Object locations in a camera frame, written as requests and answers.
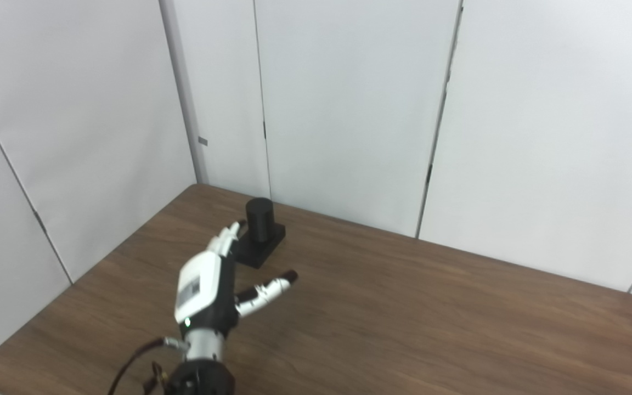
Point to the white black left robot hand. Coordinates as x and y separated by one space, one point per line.
201 285

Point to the black peg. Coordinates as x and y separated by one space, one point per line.
259 219

